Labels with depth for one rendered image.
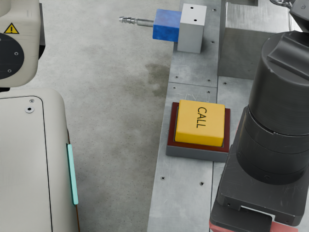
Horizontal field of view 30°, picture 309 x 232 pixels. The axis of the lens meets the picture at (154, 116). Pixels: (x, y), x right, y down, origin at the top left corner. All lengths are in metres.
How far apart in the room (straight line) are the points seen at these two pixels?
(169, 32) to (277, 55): 0.50
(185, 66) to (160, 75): 1.18
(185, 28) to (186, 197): 0.28
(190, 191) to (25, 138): 0.82
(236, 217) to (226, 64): 0.42
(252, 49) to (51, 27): 1.50
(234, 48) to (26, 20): 0.35
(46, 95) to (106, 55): 0.59
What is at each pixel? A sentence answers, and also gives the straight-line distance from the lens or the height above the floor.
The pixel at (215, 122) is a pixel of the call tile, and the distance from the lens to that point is 0.74.
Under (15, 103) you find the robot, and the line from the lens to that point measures 1.56.
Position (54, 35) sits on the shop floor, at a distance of 2.22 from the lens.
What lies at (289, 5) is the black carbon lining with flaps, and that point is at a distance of 0.88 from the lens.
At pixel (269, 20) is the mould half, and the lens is 0.83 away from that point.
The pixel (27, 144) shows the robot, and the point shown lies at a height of 0.28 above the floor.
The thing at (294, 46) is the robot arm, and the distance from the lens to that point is 0.40.
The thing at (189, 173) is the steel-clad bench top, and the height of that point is 0.80.
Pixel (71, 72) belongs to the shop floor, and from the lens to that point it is 2.06.
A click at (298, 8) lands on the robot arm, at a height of 1.15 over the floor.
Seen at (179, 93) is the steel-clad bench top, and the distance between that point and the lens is 0.82.
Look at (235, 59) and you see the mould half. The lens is 0.84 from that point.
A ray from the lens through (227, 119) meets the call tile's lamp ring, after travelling 0.77.
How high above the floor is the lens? 1.37
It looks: 46 degrees down
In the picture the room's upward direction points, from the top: 4 degrees clockwise
